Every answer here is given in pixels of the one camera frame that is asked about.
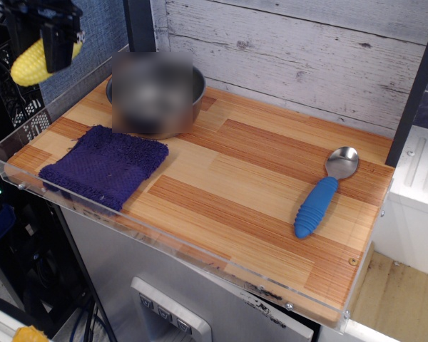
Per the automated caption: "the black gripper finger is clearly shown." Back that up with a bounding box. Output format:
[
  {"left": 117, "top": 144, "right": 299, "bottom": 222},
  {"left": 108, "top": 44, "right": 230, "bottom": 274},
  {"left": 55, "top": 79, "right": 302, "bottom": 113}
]
[{"left": 41, "top": 23, "right": 74, "bottom": 73}]

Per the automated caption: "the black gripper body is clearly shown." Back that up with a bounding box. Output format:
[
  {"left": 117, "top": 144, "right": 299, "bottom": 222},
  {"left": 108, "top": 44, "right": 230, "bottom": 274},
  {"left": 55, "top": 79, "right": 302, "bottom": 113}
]
[{"left": 0, "top": 1, "right": 83, "bottom": 45}]

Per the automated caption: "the yellow toy corn cob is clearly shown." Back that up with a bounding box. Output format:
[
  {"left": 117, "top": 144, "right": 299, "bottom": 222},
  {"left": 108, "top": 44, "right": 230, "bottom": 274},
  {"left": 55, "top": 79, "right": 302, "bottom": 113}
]
[{"left": 10, "top": 37, "right": 83, "bottom": 88}]

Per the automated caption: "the purple knitted cloth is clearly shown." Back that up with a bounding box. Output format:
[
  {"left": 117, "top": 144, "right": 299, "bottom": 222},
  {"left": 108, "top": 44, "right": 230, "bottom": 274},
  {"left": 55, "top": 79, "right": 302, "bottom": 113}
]
[{"left": 39, "top": 125, "right": 169, "bottom": 211}]

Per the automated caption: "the black plastic crate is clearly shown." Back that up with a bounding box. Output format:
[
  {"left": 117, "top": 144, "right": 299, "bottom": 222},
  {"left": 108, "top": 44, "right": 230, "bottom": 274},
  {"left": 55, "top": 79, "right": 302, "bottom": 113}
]
[{"left": 0, "top": 41, "right": 44, "bottom": 128}]

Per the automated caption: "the metal bowl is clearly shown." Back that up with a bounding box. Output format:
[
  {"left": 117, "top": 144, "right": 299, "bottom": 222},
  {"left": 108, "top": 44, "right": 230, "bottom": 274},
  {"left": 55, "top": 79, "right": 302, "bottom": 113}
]
[{"left": 106, "top": 61, "right": 206, "bottom": 140}]

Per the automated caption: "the clear acrylic table guard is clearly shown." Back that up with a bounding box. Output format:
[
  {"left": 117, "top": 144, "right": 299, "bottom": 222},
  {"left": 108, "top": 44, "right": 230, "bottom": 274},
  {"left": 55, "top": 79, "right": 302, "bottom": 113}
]
[{"left": 0, "top": 84, "right": 393, "bottom": 341}]

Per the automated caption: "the yellow object at bottom left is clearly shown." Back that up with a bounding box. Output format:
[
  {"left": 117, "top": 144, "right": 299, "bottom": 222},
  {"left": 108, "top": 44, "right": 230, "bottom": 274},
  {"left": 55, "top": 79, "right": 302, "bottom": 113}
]
[{"left": 11, "top": 326, "right": 49, "bottom": 342}]

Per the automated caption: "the silver control panel with buttons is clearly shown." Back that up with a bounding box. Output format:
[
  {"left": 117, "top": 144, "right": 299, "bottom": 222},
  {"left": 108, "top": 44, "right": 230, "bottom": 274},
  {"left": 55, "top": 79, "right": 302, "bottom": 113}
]
[{"left": 131, "top": 276, "right": 212, "bottom": 341}]

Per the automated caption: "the white ridged box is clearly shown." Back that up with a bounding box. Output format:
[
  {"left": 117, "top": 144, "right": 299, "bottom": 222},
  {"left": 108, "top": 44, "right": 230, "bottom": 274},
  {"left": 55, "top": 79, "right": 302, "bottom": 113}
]
[{"left": 372, "top": 126, "right": 428, "bottom": 273}]

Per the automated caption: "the blue handled metal spoon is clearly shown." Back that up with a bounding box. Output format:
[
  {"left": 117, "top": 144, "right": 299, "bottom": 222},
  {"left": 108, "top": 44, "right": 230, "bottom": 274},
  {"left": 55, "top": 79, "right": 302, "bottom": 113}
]
[{"left": 294, "top": 146, "right": 360, "bottom": 239}]

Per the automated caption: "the black vertical post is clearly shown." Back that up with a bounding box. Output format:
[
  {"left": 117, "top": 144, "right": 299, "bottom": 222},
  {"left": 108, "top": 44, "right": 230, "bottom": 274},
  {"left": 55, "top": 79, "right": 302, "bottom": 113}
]
[{"left": 384, "top": 0, "right": 428, "bottom": 168}]

